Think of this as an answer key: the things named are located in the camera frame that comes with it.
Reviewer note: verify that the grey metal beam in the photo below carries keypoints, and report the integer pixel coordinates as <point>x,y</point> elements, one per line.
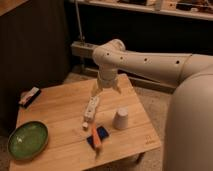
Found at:
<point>84,50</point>

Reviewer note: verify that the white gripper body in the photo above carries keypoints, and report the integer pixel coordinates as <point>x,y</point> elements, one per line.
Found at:
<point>107,78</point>

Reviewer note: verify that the metal pole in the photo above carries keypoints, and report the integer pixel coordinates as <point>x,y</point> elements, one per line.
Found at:
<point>79,21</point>

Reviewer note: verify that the white paper cup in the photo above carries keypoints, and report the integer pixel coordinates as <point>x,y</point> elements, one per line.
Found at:
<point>120,120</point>

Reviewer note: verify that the wooden table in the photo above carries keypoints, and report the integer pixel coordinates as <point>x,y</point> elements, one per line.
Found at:
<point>61,109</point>

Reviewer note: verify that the green bowl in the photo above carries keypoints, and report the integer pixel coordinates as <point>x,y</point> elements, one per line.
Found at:
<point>28,140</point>

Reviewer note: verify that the wooden shelf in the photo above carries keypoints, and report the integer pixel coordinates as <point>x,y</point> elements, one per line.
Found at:
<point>148,9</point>

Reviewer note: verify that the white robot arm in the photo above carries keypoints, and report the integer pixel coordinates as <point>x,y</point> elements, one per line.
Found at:
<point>188,142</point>

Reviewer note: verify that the orange carrot toy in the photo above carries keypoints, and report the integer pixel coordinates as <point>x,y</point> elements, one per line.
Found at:
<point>96,139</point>

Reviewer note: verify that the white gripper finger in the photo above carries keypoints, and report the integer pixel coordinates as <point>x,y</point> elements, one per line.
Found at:
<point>117,88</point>
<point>95,90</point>

